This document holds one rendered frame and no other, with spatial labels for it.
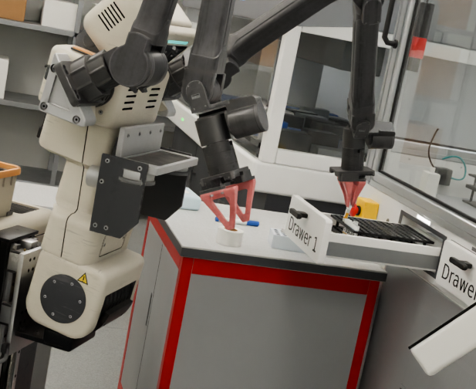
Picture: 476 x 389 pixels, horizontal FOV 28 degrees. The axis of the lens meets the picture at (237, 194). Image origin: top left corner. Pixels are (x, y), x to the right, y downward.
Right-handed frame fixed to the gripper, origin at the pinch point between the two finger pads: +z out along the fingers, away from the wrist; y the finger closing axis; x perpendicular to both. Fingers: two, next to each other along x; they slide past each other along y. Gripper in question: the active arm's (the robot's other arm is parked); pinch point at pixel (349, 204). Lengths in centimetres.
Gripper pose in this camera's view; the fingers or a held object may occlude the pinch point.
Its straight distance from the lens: 249.6
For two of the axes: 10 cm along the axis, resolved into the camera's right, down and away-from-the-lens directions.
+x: -2.3, -2.2, 9.5
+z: -0.4, 9.7, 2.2
